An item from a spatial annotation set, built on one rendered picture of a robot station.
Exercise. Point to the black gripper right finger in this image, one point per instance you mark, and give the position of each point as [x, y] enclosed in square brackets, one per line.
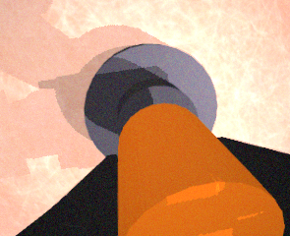
[271, 168]

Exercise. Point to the orange knob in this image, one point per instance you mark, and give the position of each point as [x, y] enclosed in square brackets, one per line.
[176, 178]

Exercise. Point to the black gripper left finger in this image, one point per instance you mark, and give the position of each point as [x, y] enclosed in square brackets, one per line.
[89, 209]

